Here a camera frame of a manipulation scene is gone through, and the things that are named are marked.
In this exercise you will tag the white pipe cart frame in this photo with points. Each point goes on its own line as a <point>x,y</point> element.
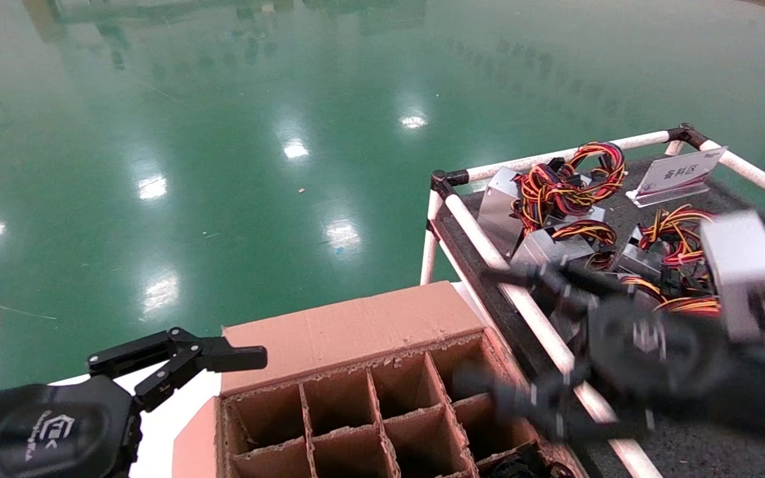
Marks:
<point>509,168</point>

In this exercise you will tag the brown cardboard box with dividers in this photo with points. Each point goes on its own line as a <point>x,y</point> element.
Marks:
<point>356,332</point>

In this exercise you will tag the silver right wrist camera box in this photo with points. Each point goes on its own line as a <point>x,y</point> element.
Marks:
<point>744,272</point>

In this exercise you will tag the white pipe-framed cart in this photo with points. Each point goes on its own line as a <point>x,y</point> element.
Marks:
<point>721,451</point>

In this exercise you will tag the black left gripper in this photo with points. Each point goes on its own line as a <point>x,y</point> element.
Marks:
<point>44,431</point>

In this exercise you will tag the clear acrylic label sign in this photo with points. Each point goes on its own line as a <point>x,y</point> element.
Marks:
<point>681,174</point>

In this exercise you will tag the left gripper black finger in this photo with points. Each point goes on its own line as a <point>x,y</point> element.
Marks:
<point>240,358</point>

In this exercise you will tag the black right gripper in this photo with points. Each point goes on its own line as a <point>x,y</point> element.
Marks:
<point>655,348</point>

